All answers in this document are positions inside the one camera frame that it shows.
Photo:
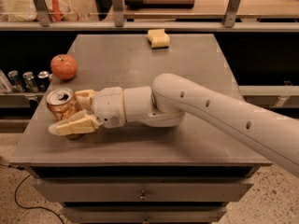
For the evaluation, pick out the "lower grey drawer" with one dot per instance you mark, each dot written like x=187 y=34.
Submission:
x=143 y=215

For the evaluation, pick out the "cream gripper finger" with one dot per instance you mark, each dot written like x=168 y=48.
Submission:
x=79 y=123
x=85 y=98

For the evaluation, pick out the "right metal bracket post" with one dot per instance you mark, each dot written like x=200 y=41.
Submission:
x=230 y=13

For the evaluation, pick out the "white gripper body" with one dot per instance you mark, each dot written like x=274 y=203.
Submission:
x=107 y=105

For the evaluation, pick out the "yellow sponge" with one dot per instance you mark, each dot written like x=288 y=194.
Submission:
x=158 y=38

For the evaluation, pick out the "grey counter rail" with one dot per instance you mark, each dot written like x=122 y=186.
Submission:
x=170 y=26

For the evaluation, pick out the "white orange plastic bag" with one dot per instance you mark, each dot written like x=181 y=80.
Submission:
x=25 y=10

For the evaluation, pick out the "orange LaCroix soda can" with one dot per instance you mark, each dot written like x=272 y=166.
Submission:
x=62 y=103

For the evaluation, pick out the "dark silver can on shelf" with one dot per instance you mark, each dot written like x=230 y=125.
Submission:
x=43 y=77

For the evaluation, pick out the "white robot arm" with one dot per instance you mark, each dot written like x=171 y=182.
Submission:
x=169 y=99

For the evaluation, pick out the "metal bracket post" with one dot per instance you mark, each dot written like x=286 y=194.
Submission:
x=230 y=13
x=42 y=13
x=118 y=16

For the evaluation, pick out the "grey drawer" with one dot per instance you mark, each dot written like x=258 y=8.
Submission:
x=143 y=215
x=67 y=191

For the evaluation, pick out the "green silver can on shelf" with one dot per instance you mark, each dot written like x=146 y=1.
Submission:
x=30 y=81

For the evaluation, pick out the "upper grey drawer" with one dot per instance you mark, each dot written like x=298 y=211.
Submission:
x=67 y=191

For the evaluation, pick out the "grey drawer cabinet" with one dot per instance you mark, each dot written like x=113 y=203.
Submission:
x=143 y=165

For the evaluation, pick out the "middle metal bracket post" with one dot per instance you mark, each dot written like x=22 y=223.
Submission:
x=118 y=16

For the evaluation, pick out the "red apple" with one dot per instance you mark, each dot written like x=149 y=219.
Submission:
x=64 y=66

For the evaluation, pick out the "left metal bracket post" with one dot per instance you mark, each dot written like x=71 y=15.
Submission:
x=42 y=13

